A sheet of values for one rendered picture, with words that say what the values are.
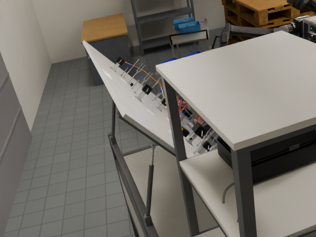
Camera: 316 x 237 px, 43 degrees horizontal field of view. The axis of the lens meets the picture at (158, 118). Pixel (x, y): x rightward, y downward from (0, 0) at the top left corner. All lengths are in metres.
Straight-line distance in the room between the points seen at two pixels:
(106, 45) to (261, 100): 5.31
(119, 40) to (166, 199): 4.14
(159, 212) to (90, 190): 1.80
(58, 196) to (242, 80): 3.18
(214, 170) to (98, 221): 2.31
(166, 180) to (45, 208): 1.76
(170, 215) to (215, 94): 1.30
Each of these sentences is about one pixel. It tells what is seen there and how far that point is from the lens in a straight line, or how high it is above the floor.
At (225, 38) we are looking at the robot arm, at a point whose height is 1.49.
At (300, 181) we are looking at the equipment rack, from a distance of 1.43.
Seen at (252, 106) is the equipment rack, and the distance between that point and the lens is 1.05.
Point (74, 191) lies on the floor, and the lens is 4.16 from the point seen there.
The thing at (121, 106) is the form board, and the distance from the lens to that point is 1.57.
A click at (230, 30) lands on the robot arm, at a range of 2.80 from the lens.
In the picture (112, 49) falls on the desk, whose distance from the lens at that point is 6.30.
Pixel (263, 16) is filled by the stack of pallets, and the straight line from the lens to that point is 5.00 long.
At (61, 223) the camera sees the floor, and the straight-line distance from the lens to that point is 3.83.
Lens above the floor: 2.34
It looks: 28 degrees down
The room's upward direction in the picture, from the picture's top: 11 degrees counter-clockwise
